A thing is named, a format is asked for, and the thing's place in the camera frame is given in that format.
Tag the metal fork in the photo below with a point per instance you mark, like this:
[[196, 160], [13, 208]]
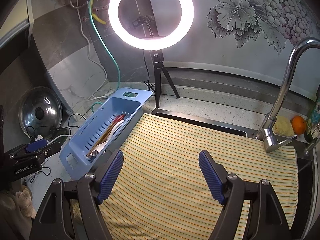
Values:
[[92, 154]]

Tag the chrome faucet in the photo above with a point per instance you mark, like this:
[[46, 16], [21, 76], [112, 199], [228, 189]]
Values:
[[265, 132]]

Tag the brown chopstick red end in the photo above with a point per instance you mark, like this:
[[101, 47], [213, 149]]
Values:
[[111, 129], [104, 137]]

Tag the black tripod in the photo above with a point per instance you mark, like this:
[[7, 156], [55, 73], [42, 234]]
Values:
[[158, 69]]

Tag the white ceramic spoon with logo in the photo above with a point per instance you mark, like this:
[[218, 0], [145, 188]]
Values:
[[117, 125]]

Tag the steel pot lid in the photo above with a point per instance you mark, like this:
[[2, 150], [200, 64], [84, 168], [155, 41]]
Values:
[[40, 113]]

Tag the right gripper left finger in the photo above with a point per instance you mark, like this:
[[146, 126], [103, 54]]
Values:
[[107, 174]]

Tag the yellow sponge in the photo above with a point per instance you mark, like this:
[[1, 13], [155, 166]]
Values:
[[283, 127]]

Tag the striped yellow cloth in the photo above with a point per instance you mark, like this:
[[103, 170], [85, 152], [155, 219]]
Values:
[[161, 192]]

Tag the orange fruit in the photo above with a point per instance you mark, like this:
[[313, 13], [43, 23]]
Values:
[[298, 125]]

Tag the blue plastic drain basket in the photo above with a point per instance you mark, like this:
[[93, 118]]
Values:
[[124, 101]]

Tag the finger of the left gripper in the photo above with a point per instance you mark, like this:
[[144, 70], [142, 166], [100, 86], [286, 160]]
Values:
[[36, 145]]

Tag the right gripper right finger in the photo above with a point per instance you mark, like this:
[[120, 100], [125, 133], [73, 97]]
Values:
[[215, 176]]

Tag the left hand in knit glove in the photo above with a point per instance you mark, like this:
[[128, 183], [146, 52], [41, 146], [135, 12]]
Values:
[[17, 214]]

